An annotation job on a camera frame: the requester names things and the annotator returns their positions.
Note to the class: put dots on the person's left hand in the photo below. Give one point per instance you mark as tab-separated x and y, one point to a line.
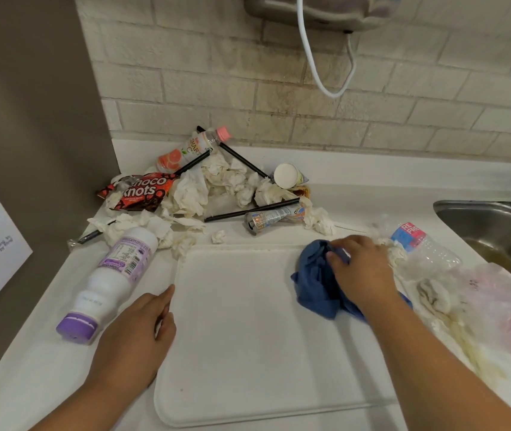
129	336

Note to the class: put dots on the person's right hand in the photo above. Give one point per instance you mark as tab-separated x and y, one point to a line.
365	276

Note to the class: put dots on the person's right fingers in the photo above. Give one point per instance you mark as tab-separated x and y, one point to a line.
340	252

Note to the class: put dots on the person's left thumb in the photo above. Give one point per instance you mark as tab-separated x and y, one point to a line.
168	325

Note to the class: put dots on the blue cloth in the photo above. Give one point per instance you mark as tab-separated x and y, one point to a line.
311	282

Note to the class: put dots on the white plastic tray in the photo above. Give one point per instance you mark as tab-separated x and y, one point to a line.
260	336

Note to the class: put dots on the person's left forearm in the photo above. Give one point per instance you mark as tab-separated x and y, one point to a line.
84	408

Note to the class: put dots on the person's right forearm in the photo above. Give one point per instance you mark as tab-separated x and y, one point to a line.
439	381

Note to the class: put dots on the brown wrapper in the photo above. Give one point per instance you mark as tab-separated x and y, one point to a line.
301	192

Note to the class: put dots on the white bottle with purple cap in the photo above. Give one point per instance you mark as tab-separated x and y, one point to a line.
111	278

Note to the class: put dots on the crushed silver can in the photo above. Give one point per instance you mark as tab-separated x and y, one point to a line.
269	218

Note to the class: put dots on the clear plastic water bottle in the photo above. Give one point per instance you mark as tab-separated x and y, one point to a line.
421	244

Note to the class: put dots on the white lidded cup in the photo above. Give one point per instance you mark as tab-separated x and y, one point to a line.
286	175

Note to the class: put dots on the short black straw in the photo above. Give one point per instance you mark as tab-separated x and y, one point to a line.
91	234
192	162

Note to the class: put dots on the pile of crumpled white tissues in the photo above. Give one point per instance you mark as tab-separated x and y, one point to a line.
192	192

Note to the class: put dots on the red brown snack packet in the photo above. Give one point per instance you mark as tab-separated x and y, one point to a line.
141	190

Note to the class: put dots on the soiled crumpled paper towels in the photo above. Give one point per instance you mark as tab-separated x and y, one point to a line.
457	341

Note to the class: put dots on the clear pink plastic bag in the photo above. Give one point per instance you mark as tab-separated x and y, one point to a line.
484	300

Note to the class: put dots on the stainless steel sink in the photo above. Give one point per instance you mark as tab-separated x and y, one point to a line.
493	233

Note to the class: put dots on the orange juice bottle pink cap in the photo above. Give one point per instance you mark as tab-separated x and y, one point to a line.
183	152

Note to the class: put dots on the grey wall dispenser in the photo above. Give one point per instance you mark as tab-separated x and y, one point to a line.
327	11

